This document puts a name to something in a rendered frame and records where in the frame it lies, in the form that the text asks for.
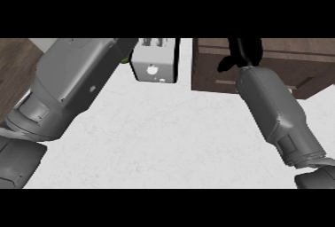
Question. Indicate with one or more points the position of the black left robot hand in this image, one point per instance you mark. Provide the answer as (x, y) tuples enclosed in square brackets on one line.
[(127, 45)]

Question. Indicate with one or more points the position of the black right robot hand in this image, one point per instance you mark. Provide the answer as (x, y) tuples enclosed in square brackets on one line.
[(246, 51)]

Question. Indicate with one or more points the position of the green round item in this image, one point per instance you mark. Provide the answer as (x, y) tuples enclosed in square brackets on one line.
[(125, 59)]

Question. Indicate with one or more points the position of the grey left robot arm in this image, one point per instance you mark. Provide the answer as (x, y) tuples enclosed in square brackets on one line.
[(65, 85)]

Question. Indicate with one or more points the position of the brown wooden drawer cabinet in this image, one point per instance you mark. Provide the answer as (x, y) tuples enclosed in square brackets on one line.
[(305, 63)]

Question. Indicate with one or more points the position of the white boxy appliance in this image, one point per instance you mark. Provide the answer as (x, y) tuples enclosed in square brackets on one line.
[(155, 66)]

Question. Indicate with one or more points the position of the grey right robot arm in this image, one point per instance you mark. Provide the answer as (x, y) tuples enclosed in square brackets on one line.
[(270, 106)]

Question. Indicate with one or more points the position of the brown wooden panel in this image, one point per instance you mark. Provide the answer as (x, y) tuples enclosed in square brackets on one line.
[(15, 71)]

